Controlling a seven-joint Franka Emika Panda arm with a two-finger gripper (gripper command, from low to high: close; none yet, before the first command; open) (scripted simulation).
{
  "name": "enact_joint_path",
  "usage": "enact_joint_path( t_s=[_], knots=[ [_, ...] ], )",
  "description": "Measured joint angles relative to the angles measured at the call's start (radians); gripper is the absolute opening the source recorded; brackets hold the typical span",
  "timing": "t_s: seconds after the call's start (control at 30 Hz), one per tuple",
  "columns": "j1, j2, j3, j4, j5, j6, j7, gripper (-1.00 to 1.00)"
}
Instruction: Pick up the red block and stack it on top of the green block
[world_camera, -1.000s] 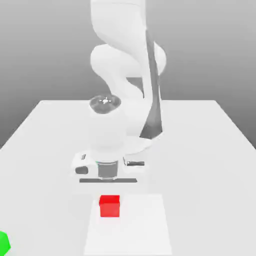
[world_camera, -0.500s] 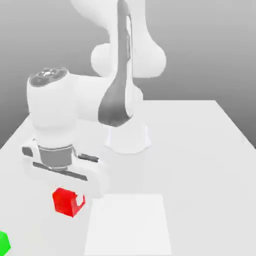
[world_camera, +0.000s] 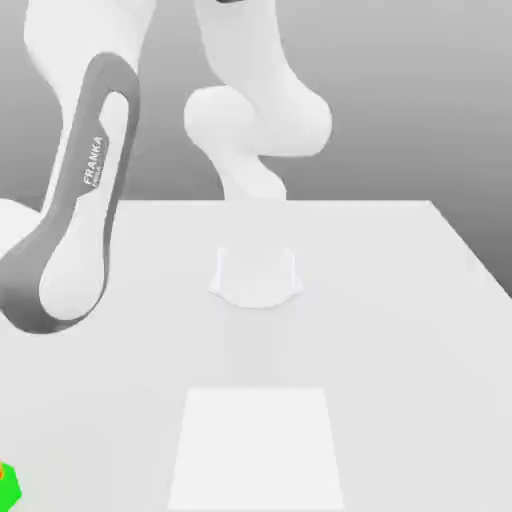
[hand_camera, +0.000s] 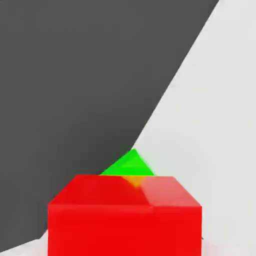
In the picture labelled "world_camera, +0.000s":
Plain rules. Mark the small green cube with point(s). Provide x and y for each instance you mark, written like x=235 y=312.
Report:
x=9 y=488

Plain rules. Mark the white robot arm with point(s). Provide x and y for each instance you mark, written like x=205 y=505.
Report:
x=248 y=120

